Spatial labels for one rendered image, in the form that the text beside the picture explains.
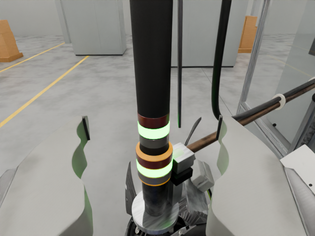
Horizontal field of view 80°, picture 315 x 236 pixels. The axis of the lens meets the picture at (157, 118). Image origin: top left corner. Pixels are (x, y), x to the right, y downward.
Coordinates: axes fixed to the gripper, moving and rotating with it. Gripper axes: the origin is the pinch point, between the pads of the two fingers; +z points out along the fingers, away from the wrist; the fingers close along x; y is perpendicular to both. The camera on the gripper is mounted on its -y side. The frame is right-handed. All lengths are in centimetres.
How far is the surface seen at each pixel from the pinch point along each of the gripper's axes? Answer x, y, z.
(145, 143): -1.0, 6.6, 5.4
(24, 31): -796, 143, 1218
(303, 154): 42, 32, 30
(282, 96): 24.6, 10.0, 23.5
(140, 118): -1.4, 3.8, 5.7
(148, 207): -1.1, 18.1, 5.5
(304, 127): 55, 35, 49
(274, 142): 70, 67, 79
